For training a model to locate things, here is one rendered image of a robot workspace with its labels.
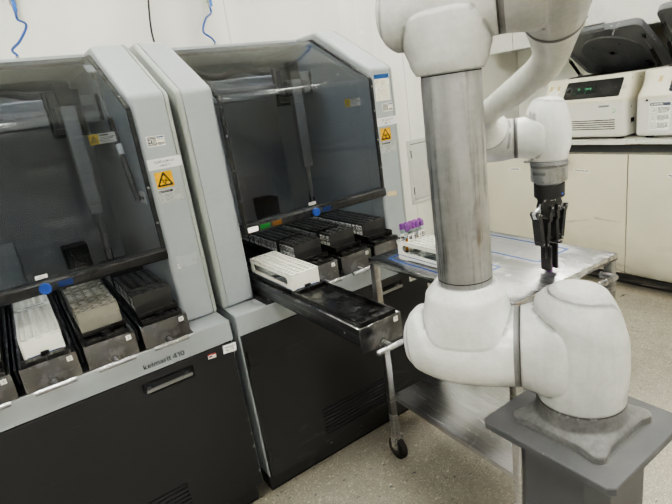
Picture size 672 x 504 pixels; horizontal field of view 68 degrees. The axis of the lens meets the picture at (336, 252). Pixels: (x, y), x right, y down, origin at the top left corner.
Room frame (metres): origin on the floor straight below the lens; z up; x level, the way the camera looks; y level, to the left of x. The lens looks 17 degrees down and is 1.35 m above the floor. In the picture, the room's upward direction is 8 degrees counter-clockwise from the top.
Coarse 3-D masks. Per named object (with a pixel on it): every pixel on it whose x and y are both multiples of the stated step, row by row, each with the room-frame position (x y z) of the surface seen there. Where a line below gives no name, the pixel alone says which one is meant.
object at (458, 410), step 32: (384, 256) 1.59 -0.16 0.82; (512, 256) 1.41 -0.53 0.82; (576, 256) 1.34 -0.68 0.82; (608, 256) 1.30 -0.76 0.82; (512, 288) 1.18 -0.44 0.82; (608, 288) 1.31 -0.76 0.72; (416, 384) 1.64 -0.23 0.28; (448, 384) 1.61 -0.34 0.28; (448, 416) 1.43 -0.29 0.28; (480, 416) 1.40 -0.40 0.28; (480, 448) 1.25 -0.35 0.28; (512, 448) 1.11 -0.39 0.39
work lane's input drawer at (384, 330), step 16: (256, 288) 1.60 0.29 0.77; (272, 288) 1.49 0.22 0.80; (304, 288) 1.41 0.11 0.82; (320, 288) 1.43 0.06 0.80; (336, 288) 1.39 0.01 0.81; (288, 304) 1.41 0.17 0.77; (304, 304) 1.32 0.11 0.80; (320, 304) 1.27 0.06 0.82; (336, 304) 1.29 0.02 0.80; (352, 304) 1.27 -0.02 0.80; (368, 304) 1.25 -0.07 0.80; (384, 304) 1.20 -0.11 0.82; (320, 320) 1.25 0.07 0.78; (336, 320) 1.18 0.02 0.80; (352, 320) 1.14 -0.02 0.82; (368, 320) 1.12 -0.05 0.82; (384, 320) 1.14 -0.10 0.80; (400, 320) 1.17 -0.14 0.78; (352, 336) 1.13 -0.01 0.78; (368, 336) 1.11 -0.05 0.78; (384, 336) 1.14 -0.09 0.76; (400, 336) 1.17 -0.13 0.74; (384, 352) 1.08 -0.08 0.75
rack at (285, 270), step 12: (276, 252) 1.68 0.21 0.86; (252, 264) 1.64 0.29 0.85; (264, 264) 1.56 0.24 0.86; (276, 264) 1.56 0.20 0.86; (288, 264) 1.53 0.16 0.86; (300, 264) 1.50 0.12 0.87; (312, 264) 1.49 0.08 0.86; (264, 276) 1.57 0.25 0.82; (276, 276) 1.57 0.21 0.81; (288, 276) 1.42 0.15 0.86; (300, 276) 1.42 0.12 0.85; (312, 276) 1.44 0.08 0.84
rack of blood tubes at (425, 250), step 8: (400, 240) 1.55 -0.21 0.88; (416, 240) 1.53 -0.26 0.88; (424, 240) 1.51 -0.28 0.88; (432, 240) 1.50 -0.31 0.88; (400, 248) 1.54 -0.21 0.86; (416, 248) 1.47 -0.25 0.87; (424, 248) 1.44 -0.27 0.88; (432, 248) 1.42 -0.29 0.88; (400, 256) 1.55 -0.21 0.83; (408, 256) 1.51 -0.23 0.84; (416, 256) 1.48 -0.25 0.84; (424, 256) 1.47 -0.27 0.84; (432, 256) 1.49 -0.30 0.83; (424, 264) 1.45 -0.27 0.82; (432, 264) 1.41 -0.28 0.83
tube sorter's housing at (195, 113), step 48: (144, 48) 1.79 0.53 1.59; (192, 48) 2.07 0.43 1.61; (336, 48) 2.09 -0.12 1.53; (192, 96) 1.57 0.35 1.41; (192, 144) 1.55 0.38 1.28; (192, 192) 1.58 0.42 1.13; (240, 240) 1.60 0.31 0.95; (240, 288) 1.58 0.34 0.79; (384, 288) 1.80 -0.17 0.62; (240, 336) 1.47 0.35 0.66; (288, 336) 1.55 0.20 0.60; (336, 336) 1.66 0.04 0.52; (288, 384) 1.54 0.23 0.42; (336, 384) 1.64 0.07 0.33; (384, 384) 1.76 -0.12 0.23; (288, 432) 1.52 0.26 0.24; (336, 432) 1.62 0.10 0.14; (288, 480) 1.56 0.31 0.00
